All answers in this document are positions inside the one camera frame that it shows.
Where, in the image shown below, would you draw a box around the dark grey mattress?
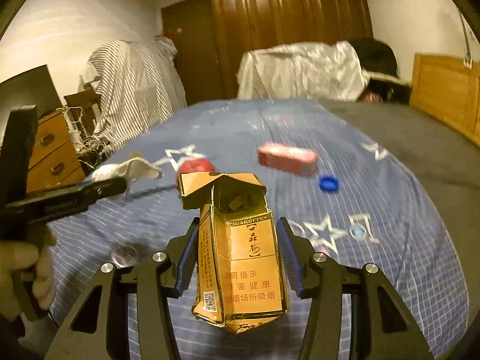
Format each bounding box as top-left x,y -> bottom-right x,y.
318,97 -> 480,263

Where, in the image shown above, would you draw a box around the black clothing pile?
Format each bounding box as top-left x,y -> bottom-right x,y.
350,37 -> 412,105

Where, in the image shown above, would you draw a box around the wooden drawer dresser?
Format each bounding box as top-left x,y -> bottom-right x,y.
27,111 -> 85,193

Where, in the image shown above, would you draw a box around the striped cloth cover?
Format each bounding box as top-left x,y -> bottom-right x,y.
80,37 -> 187,155

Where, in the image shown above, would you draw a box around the black television screen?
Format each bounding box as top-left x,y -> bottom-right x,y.
0,65 -> 63,138

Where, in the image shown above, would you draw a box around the dark wooden wardrobe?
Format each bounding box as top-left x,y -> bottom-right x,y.
211,0 -> 373,98

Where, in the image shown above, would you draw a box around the wooden headboard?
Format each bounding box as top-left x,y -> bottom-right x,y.
409,54 -> 480,145

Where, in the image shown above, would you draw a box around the brown cigarette pack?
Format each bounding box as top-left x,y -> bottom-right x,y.
179,172 -> 290,334

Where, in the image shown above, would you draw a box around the blue checkered star bedsheet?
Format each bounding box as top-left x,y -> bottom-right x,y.
51,100 -> 469,358

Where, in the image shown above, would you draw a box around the red rectangular box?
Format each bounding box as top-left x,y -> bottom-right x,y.
257,142 -> 318,176

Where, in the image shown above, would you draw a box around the left hand white glove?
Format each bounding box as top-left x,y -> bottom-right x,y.
1,226 -> 56,322

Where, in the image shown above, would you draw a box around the blue bottle cap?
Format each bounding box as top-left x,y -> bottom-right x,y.
318,175 -> 339,193

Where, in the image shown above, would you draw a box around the tangled white cables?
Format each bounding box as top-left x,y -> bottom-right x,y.
61,105 -> 113,166

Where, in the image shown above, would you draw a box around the white sock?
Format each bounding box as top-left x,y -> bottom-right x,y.
90,157 -> 163,184

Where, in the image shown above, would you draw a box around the wooden chair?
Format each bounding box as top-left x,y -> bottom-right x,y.
64,88 -> 101,137

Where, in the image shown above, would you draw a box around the silver satin cloth cover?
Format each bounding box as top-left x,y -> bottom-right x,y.
237,41 -> 368,102

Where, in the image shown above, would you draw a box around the dark wooden door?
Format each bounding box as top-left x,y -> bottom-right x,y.
161,0 -> 224,106

